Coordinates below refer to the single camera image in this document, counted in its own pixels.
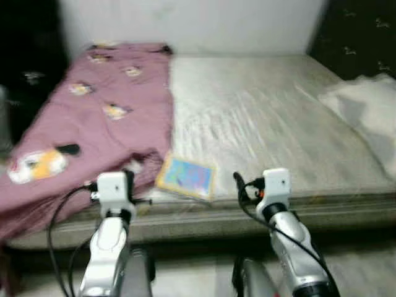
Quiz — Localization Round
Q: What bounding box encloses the blue yellow-bordered children's book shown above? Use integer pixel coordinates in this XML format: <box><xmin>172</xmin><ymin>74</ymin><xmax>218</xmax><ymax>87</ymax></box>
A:
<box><xmin>155</xmin><ymin>155</ymin><xmax>217</xmax><ymax>202</ymax></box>

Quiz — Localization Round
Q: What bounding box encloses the white printed cloth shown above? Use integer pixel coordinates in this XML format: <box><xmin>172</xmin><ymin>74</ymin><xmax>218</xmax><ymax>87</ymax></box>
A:
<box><xmin>124</xmin><ymin>158</ymin><xmax>146</xmax><ymax>175</ymax></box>

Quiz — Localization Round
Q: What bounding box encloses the white quilted mattress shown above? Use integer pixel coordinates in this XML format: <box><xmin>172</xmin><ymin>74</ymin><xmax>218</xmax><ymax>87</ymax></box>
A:
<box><xmin>9</xmin><ymin>54</ymin><xmax>396</xmax><ymax>251</ymax></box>

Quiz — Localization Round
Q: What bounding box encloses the purple blanket with cartoon print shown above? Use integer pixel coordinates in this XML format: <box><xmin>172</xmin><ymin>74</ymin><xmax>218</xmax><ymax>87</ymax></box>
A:
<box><xmin>0</xmin><ymin>42</ymin><xmax>174</xmax><ymax>242</ymax></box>

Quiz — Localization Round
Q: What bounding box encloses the silver robot left leg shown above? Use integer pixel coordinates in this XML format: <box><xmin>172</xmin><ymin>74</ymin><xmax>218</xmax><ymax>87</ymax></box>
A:
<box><xmin>127</xmin><ymin>247</ymin><xmax>155</xmax><ymax>297</ymax></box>

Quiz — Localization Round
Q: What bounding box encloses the silver robot leg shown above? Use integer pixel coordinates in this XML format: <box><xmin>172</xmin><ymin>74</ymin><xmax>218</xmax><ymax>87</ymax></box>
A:
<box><xmin>127</xmin><ymin>247</ymin><xmax>155</xmax><ymax>297</ymax></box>
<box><xmin>232</xmin><ymin>257</ymin><xmax>279</xmax><ymax>297</ymax></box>

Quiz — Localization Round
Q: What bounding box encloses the silver robot right leg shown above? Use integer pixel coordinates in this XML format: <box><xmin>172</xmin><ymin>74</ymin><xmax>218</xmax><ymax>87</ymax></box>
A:
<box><xmin>232</xmin><ymin>257</ymin><xmax>279</xmax><ymax>297</ymax></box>

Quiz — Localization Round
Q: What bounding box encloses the white pillow with tree print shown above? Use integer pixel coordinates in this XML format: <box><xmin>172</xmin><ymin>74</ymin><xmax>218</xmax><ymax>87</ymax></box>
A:
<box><xmin>319</xmin><ymin>74</ymin><xmax>396</xmax><ymax>180</ymax></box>

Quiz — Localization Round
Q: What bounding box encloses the black bedside furniture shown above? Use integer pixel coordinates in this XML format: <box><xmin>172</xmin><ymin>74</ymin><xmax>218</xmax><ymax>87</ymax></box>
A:
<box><xmin>0</xmin><ymin>0</ymin><xmax>69</xmax><ymax>146</ymax></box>

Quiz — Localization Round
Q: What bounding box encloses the black tufted headboard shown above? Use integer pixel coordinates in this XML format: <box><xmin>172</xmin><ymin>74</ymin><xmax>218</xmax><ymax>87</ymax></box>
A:
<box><xmin>306</xmin><ymin>0</ymin><xmax>396</xmax><ymax>81</ymax></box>

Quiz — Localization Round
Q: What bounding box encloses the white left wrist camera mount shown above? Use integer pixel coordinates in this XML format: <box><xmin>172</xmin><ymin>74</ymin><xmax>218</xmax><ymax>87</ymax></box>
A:
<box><xmin>96</xmin><ymin>171</ymin><xmax>137</xmax><ymax>217</ymax></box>

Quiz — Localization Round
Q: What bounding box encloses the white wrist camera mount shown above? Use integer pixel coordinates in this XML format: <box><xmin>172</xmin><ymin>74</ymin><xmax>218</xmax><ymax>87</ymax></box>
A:
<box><xmin>96</xmin><ymin>171</ymin><xmax>137</xmax><ymax>217</ymax></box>
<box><xmin>256</xmin><ymin>168</ymin><xmax>291</xmax><ymax>214</ymax></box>

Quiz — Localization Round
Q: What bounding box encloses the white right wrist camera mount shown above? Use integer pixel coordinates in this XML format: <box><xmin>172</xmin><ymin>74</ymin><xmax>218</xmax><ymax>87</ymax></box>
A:
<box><xmin>256</xmin><ymin>168</ymin><xmax>291</xmax><ymax>214</ymax></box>

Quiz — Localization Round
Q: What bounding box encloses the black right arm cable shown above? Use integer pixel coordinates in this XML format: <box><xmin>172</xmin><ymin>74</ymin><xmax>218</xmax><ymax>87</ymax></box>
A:
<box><xmin>238</xmin><ymin>198</ymin><xmax>338</xmax><ymax>291</ymax></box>

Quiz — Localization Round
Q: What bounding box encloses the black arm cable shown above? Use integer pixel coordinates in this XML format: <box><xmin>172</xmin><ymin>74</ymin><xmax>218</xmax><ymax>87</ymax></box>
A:
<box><xmin>48</xmin><ymin>183</ymin><xmax>100</xmax><ymax>297</ymax></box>
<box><xmin>238</xmin><ymin>198</ymin><xmax>338</xmax><ymax>291</ymax></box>

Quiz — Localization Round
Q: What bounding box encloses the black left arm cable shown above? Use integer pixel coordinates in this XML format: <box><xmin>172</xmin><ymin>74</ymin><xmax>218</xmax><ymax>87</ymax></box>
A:
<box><xmin>48</xmin><ymin>183</ymin><xmax>100</xmax><ymax>297</ymax></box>

